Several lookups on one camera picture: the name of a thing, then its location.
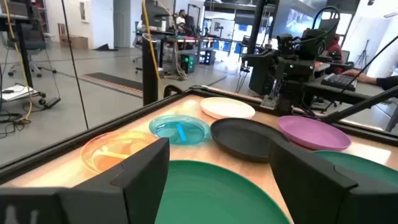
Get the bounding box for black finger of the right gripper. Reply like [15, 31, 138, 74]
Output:
[279, 79, 295, 116]
[262, 80, 280, 110]

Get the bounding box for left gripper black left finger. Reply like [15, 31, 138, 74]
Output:
[57, 138, 170, 224]

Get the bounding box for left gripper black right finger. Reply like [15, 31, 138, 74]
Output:
[269, 138, 358, 224]

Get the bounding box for purple plastic plate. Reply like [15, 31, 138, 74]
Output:
[277, 115, 352, 152]

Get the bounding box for cream plastic plate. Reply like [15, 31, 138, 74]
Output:
[200, 96, 256, 120]

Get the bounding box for orange translucent plastic plate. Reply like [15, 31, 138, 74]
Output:
[80, 130, 159, 174]

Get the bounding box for black plastic plate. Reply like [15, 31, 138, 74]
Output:
[210, 118, 290, 163]

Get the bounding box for blue translucent plastic plate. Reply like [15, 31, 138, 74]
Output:
[148, 114, 211, 146]

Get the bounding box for green plastic plate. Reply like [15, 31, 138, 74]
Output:
[312, 150, 398, 189]
[154, 160, 292, 224]

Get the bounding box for person's forearm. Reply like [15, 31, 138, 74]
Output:
[354, 73, 398, 91]

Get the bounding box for black keyboard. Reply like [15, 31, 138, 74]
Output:
[320, 73, 358, 92]

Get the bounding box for person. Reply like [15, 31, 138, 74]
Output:
[325, 34, 343, 63]
[175, 9, 187, 27]

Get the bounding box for person's hand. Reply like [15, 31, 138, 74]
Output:
[341, 68, 361, 78]

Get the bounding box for black tripod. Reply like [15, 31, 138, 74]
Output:
[354, 39, 371, 74]

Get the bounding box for black metal beam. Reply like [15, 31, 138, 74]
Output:
[320, 85, 398, 125]

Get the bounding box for grey desk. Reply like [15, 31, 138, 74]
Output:
[306, 76, 398, 106]

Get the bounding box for computer tower green lights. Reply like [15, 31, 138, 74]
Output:
[179, 53, 196, 75]

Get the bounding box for black hazard-striped floor mat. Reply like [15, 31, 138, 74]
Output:
[79, 72, 144, 98]

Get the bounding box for black power strip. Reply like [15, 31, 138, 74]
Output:
[43, 96, 62, 110]

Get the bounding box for white board on casters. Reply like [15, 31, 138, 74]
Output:
[0, 83, 47, 106]

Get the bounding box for cardboard box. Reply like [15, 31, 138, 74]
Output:
[58, 23, 90, 50]

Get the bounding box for black equipment stand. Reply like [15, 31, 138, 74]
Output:
[0, 0, 35, 90]

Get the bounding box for grey office chair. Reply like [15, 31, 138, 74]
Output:
[6, 21, 58, 78]

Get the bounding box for large wall display screen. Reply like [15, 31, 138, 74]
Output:
[273, 0, 330, 38]

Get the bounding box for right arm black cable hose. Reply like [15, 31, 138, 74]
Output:
[312, 5, 341, 41]

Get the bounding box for black aluminium table frame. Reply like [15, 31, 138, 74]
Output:
[0, 84, 398, 184]

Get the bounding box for black cable with loop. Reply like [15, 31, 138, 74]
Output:
[164, 84, 184, 97]

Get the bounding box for thick black post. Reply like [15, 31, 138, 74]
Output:
[142, 32, 159, 106]

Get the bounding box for yellow cable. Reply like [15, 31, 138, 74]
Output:
[2, 0, 34, 124]
[141, 0, 161, 80]

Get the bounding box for thin black hanging cable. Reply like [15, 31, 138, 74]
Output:
[60, 0, 90, 130]

